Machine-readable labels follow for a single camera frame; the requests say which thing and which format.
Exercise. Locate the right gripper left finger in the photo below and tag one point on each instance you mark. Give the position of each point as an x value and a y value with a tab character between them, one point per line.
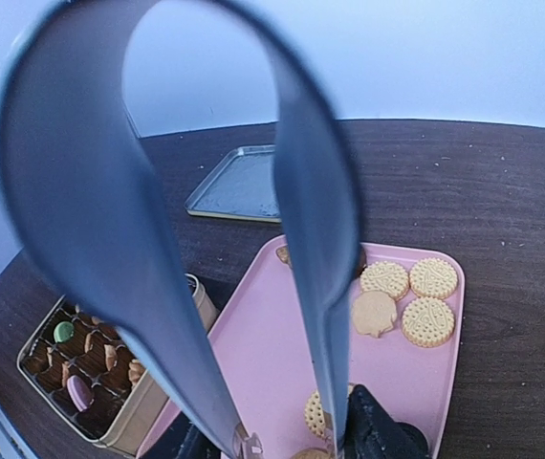
191	443

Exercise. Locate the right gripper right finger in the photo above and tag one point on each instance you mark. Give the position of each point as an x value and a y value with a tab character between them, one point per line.
372	433

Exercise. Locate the metal tongs white handle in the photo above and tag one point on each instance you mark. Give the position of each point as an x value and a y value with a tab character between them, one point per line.
89	208

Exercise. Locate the pink round cookie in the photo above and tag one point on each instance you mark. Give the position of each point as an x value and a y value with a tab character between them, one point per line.
80	393

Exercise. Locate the green round cookie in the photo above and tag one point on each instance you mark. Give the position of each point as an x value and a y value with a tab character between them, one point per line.
64	331

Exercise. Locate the silver tin lid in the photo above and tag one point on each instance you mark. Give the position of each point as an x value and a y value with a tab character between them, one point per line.
239	187

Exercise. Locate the pink plastic tray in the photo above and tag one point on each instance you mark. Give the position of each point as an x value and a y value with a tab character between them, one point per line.
260	344

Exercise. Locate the gold cookie tin box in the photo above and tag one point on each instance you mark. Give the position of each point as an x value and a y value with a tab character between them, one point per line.
127	401

